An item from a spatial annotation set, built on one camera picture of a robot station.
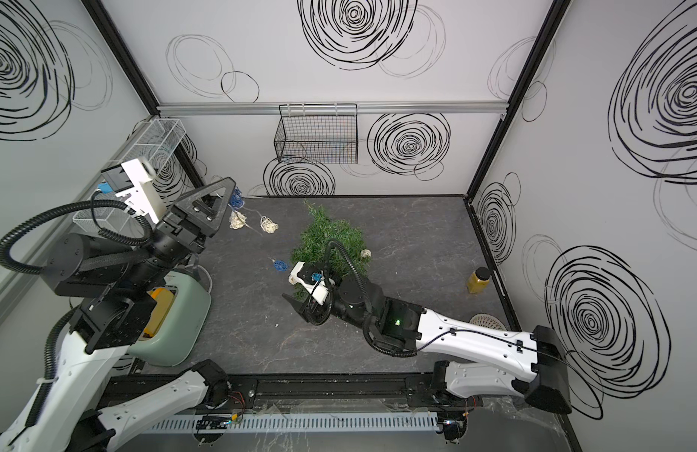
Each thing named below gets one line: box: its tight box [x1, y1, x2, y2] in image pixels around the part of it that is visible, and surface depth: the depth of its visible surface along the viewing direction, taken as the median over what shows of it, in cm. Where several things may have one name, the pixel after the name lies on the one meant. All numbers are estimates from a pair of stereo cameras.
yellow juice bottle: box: [467, 266, 491, 294], surface depth 89 cm
